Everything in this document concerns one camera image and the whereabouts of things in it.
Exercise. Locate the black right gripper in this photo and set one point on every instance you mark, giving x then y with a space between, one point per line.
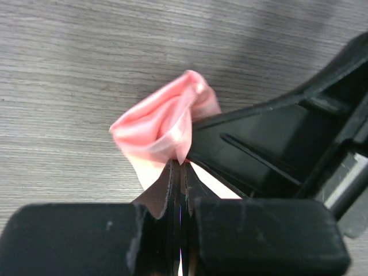
311 144

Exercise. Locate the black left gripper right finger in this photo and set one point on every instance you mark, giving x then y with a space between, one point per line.
256 236

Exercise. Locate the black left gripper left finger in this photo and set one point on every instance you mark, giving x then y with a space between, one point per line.
86 238

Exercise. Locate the pink satin napkin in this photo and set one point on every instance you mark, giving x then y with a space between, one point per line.
155 136

